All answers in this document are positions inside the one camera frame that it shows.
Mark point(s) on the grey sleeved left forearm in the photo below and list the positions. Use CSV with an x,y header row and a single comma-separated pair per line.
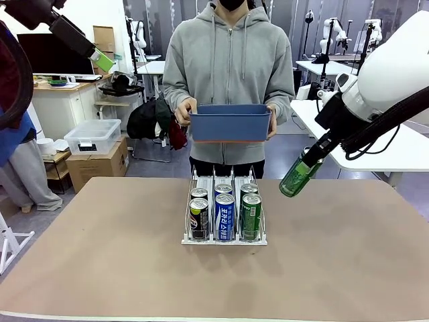
x,y
283,97

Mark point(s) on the black jacket on chair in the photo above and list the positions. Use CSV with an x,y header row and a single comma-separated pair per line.
x,y
147,120

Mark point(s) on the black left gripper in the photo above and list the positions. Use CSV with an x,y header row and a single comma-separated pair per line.
x,y
33,13

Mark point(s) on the green beverage can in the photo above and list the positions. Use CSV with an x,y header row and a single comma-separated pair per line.
x,y
291,186
249,188
251,218

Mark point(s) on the blue Pocari Sweat can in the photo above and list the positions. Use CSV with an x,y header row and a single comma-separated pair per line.
x,y
223,188
224,218

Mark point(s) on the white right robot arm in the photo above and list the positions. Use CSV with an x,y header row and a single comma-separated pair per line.
x,y
395,67

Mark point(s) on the blue plastic bin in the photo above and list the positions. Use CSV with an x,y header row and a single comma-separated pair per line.
x,y
231,125

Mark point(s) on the black grey headset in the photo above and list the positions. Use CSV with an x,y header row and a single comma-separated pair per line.
x,y
122,80

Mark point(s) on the green bowl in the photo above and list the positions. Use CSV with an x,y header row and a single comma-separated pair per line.
x,y
57,82

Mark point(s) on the black trousers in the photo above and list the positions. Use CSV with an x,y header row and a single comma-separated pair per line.
x,y
201,167

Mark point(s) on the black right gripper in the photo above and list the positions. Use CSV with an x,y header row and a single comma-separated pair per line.
x,y
333,114

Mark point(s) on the person's left hand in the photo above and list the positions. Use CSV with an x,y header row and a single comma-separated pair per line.
x,y
273,124

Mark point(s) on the person's right hand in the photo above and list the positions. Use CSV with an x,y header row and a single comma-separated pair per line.
x,y
184,112

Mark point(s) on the black tripod stand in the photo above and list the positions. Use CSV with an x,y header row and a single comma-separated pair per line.
x,y
325,50
363,57

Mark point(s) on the black face mask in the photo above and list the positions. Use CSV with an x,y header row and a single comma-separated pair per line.
x,y
233,4

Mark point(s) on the black Pepsi can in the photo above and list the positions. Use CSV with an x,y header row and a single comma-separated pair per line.
x,y
199,192
199,219

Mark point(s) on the person in grey hoodie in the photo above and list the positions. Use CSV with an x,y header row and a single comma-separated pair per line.
x,y
228,60

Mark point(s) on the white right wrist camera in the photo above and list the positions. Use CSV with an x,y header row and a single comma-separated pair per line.
x,y
326,96

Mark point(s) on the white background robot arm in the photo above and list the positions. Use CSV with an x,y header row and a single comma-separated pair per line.
x,y
326,37
374,31
139,33

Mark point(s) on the small wooden side table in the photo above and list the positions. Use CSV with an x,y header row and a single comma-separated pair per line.
x,y
60,167

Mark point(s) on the white background table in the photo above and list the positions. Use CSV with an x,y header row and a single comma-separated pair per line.
x,y
154,66
328,67

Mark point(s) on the person in maroon top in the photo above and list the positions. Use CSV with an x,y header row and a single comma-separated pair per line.
x,y
30,181

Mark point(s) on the white cabinet desk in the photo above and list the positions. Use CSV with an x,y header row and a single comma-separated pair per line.
x,y
63,104

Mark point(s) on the white wooden stand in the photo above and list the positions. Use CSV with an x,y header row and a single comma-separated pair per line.
x,y
13,238

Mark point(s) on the black computer monitor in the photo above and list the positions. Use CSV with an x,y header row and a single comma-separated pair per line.
x,y
50,62

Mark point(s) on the large cardboard box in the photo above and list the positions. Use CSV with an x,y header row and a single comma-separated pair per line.
x,y
97,171

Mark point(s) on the upright cardboard sheet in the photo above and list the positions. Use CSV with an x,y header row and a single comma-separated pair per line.
x,y
104,37

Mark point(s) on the large white table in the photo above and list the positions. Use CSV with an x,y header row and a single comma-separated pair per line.
x,y
368,157

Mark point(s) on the clear plastic storage box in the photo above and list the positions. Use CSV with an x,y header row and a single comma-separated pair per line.
x,y
92,137

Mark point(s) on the grey sleeved right forearm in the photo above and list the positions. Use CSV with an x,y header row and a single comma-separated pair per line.
x,y
176,92

